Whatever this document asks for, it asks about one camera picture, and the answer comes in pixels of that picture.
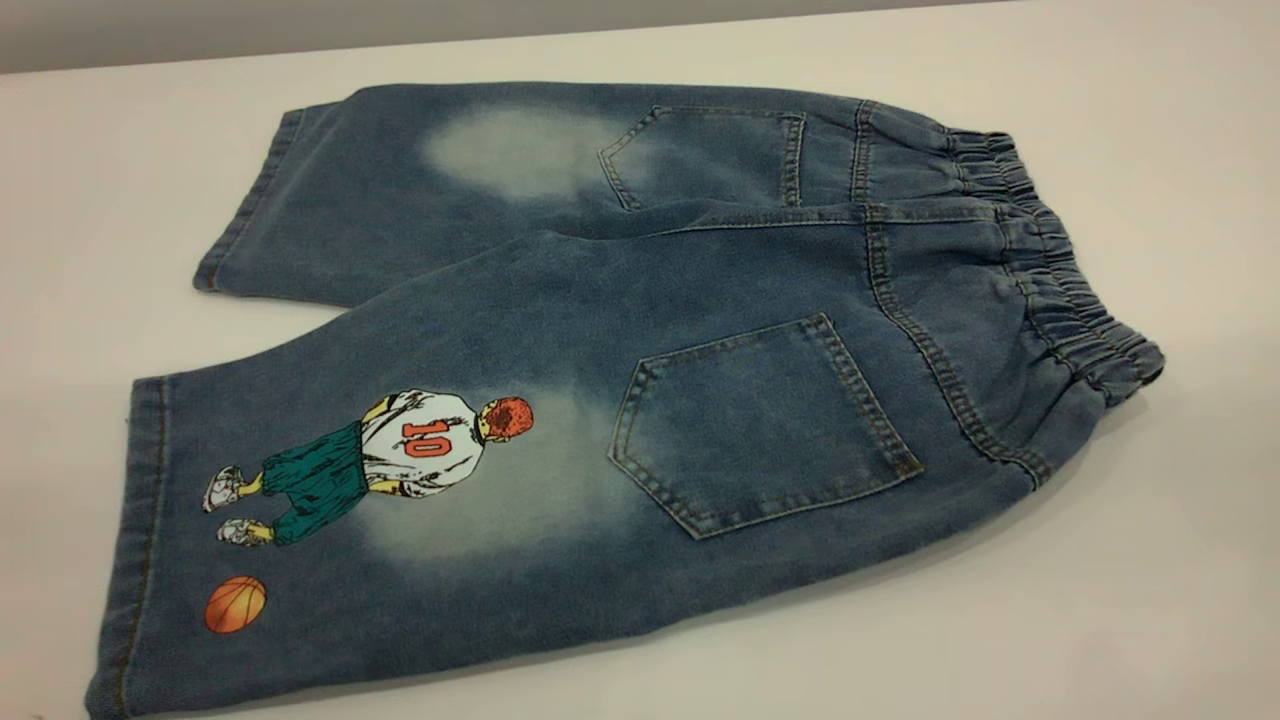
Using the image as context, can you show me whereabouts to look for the blue denim shorts with print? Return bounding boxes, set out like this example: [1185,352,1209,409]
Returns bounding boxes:
[85,80,1167,720]

